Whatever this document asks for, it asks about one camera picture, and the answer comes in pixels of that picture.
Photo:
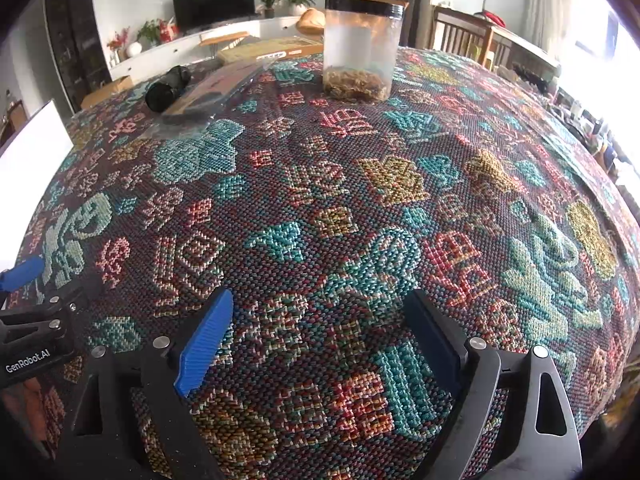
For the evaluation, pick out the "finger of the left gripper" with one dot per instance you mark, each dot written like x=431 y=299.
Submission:
x=22 y=274

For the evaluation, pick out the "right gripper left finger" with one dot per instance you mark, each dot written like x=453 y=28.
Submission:
x=101 y=437

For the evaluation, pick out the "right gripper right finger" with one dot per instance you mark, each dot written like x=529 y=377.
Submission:
x=537 y=437

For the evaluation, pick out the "white storage box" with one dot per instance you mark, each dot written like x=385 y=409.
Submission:
x=28 y=163

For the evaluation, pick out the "cardboard box on floor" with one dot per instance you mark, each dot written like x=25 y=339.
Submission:
x=115 y=87

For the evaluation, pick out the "black rolled cloth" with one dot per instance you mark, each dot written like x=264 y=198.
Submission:
x=168 y=89

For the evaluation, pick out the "black display cabinet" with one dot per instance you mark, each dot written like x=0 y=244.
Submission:
x=77 y=48

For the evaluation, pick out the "red flower bouquet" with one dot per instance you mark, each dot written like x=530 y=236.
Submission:
x=117 y=45

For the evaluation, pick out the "patterned woven tablecloth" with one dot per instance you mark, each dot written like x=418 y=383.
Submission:
x=320 y=215

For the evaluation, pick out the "white TV cabinet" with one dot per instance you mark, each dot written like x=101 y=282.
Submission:
x=185 y=50

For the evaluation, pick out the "wooden side table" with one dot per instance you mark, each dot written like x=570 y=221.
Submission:
x=219 y=43

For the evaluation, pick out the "yellow flat gift box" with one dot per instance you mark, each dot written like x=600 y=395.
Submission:
x=271 y=49

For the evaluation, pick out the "black television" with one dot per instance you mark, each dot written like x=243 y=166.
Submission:
x=195 y=14

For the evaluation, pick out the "small dark potted plant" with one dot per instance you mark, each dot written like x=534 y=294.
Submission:
x=268 y=8

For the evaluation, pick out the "dark wooden dining chair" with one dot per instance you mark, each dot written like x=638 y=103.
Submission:
x=462 y=34

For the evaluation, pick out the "orange lounge chair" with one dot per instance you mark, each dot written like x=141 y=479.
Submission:
x=311 y=23

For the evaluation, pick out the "clear jar black lid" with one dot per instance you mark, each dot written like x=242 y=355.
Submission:
x=360 y=43

